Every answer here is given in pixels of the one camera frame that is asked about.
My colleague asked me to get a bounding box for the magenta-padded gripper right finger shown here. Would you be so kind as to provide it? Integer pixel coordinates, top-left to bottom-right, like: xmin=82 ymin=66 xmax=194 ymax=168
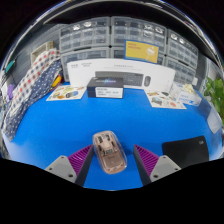
xmin=133 ymin=144 xmax=183 ymax=187

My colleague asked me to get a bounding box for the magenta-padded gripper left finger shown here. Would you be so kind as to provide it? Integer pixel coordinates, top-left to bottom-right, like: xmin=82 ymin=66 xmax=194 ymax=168
xmin=44 ymin=144 xmax=95 ymax=188

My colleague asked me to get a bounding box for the transparent pink computer mouse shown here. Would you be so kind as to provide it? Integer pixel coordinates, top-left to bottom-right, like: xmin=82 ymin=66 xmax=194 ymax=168
xmin=92 ymin=130 xmax=128 ymax=175

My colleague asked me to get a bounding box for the black mouse pad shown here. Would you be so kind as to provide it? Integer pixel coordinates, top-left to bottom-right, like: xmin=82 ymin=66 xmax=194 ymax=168
xmin=162 ymin=135 xmax=210 ymax=169

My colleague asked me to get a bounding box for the colourful sticker sheet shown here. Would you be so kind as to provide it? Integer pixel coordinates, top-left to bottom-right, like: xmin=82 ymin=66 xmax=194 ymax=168
xmin=45 ymin=84 xmax=88 ymax=102
xmin=144 ymin=89 xmax=188 ymax=110

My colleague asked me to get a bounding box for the white and blue tissue box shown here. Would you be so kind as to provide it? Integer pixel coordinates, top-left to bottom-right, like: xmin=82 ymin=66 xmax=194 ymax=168
xmin=169 ymin=81 xmax=203 ymax=108

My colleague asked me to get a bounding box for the small dark blue box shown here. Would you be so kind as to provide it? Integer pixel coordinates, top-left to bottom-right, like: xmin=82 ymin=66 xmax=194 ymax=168
xmin=86 ymin=77 xmax=125 ymax=100

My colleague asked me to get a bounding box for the navy dotted cloth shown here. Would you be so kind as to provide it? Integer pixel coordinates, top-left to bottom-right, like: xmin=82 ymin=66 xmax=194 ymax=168
xmin=3 ymin=59 xmax=64 ymax=141

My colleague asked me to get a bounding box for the white keyboard packaging box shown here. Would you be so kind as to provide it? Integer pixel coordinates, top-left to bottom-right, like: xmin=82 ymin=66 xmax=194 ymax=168
xmin=66 ymin=59 xmax=176 ymax=92

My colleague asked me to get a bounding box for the green plant in white pot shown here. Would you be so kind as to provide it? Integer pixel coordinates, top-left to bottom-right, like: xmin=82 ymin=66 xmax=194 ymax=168
xmin=202 ymin=76 xmax=224 ymax=135

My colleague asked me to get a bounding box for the red and blue checked cloth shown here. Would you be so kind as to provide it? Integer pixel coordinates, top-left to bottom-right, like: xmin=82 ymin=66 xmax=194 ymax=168
xmin=6 ymin=48 xmax=62 ymax=114

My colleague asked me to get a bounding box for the yellow card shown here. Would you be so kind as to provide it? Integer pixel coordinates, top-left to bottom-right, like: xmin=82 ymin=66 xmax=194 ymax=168
xmin=124 ymin=39 xmax=160 ymax=64

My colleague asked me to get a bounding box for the beige wooden box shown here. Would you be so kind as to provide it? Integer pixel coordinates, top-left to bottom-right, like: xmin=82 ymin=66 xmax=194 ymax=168
xmin=30 ymin=41 xmax=54 ymax=64

